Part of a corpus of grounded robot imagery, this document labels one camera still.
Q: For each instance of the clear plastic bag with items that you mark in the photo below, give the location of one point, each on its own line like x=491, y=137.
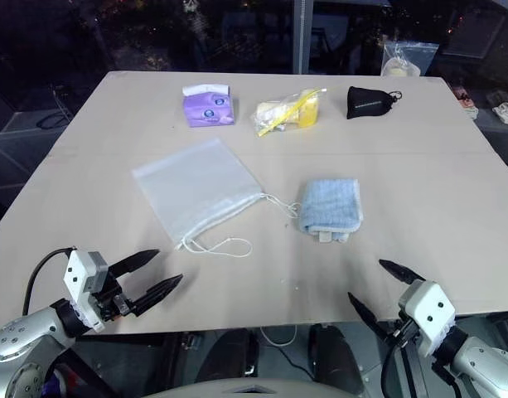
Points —
x=404, y=58

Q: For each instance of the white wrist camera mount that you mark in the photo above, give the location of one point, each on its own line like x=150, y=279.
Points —
x=83, y=282
x=427, y=312

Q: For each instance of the beige cloth item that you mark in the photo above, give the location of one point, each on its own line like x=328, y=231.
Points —
x=506, y=113

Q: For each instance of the light blue folded towel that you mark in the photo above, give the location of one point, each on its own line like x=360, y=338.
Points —
x=330, y=209

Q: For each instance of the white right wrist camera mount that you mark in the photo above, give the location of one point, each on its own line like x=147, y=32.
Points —
x=427, y=312

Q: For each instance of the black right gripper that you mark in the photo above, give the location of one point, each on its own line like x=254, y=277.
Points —
x=396, y=333

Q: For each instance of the clear zip bag yellow contents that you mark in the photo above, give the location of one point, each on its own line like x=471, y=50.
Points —
x=286, y=110

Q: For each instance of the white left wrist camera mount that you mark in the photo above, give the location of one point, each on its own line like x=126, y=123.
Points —
x=83, y=282

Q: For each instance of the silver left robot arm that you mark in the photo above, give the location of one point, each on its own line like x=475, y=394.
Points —
x=27, y=344

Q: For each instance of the dark rounded shape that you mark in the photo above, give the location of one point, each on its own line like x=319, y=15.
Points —
x=334, y=352
x=228, y=352

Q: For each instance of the purple tissue pack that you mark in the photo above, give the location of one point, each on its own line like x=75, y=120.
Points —
x=210, y=105

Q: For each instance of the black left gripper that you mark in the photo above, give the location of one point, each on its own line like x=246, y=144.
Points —
x=112, y=299

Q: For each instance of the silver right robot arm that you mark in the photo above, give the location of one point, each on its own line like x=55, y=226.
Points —
x=479, y=365

